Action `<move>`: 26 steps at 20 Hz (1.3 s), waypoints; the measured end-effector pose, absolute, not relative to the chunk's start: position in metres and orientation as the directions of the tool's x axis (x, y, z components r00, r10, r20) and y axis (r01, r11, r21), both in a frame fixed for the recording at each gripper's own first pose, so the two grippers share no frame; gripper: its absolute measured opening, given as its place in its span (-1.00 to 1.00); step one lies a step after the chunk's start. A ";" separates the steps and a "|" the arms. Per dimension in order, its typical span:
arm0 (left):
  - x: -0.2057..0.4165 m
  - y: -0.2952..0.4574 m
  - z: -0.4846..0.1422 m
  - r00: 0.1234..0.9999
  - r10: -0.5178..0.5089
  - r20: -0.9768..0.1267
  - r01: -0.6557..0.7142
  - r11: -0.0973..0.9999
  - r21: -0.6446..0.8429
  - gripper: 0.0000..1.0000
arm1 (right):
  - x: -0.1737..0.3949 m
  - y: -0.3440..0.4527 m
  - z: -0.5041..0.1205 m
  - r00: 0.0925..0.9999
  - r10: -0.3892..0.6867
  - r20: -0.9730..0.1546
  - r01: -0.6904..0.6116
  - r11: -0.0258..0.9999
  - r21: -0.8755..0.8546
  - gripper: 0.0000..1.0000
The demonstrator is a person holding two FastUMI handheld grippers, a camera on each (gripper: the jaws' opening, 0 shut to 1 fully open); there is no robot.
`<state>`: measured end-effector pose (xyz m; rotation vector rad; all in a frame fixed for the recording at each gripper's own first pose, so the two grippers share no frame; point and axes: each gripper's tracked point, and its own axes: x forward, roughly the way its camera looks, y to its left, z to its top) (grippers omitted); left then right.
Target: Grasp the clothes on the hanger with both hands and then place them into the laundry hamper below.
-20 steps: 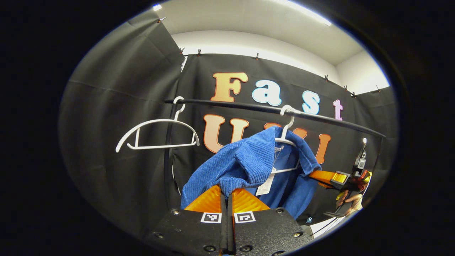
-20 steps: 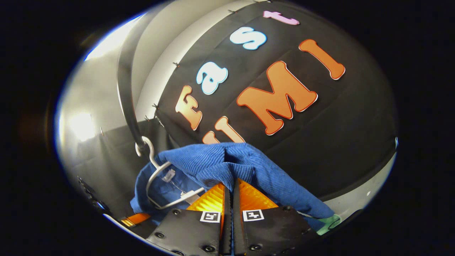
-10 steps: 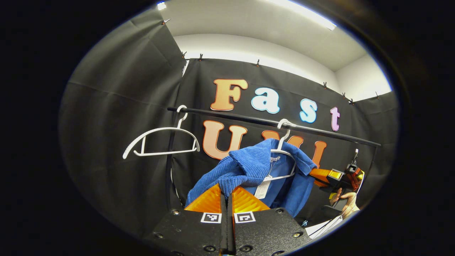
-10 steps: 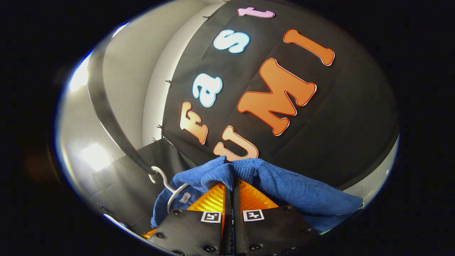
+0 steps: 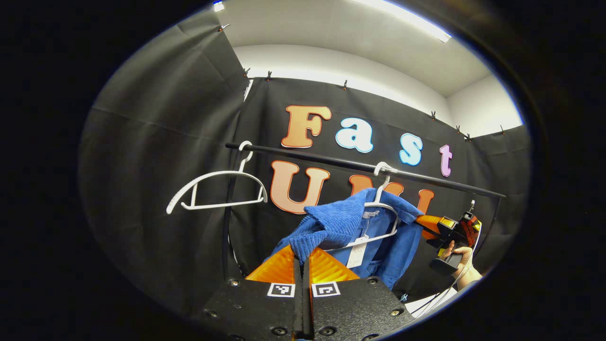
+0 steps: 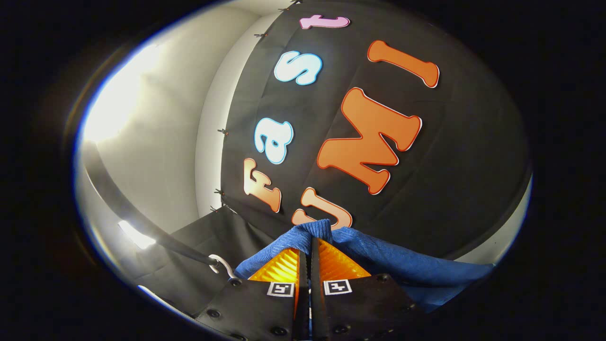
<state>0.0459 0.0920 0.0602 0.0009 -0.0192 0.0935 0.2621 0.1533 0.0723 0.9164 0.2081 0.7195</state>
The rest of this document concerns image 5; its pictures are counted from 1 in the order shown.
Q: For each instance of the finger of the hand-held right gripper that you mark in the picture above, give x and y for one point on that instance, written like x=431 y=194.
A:
x=431 y=225

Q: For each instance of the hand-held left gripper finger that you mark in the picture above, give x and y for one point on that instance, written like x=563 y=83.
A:
x=307 y=303
x=298 y=303

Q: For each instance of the white plastic hanger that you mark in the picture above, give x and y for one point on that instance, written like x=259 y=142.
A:
x=382 y=189
x=222 y=174

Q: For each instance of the white paper garment tag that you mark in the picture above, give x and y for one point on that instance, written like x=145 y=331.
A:
x=357 y=253

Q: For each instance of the row of small black clips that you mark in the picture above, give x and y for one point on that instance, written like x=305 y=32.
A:
x=345 y=85

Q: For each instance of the long ceiling light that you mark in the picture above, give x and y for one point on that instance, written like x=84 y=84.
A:
x=407 y=19

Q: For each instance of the black backdrop cloth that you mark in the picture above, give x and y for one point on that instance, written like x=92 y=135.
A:
x=156 y=142

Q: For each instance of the small ceiling light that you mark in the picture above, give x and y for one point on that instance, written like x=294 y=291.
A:
x=218 y=6

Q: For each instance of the black clothes rail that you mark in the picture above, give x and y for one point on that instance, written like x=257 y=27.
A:
x=331 y=161

